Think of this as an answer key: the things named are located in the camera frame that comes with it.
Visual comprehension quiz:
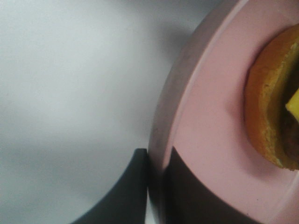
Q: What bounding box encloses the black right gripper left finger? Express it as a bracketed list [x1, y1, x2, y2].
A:
[74, 148, 149, 224]

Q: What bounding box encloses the burger with lettuce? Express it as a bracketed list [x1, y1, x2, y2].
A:
[244, 25, 299, 170]

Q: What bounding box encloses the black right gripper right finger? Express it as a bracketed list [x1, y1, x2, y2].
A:
[163, 147, 257, 224]

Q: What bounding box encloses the pink round plate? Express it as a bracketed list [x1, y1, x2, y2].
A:
[149, 0, 299, 224]

